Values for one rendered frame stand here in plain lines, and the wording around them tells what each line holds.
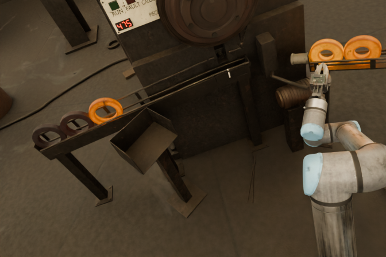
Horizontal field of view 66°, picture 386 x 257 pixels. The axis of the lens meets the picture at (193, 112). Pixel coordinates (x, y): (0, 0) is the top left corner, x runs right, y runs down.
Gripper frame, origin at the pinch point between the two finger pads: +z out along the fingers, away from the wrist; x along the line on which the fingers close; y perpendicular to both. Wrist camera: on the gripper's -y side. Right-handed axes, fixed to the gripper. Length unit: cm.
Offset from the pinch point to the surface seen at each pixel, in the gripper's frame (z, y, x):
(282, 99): -9.6, -19.5, 20.0
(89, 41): 95, -103, 303
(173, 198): -74, -50, 84
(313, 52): 9.4, -2.4, 5.7
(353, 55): 8.8, -4.2, -12.3
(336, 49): 10.0, -0.8, -4.7
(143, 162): -64, 8, 75
